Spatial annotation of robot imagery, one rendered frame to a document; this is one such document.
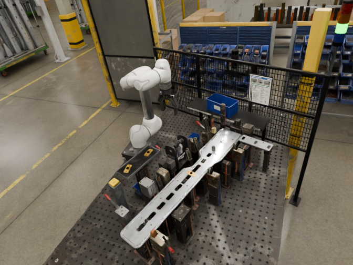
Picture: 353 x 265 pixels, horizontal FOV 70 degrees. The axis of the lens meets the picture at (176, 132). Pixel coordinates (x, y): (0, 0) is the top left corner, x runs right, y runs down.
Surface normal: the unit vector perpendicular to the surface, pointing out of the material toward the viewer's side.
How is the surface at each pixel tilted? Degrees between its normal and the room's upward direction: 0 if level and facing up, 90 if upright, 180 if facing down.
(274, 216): 0
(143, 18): 90
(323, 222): 0
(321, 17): 90
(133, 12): 89
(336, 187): 0
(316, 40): 91
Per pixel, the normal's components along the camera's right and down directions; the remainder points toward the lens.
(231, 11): -0.38, 0.59
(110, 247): -0.11, -0.79
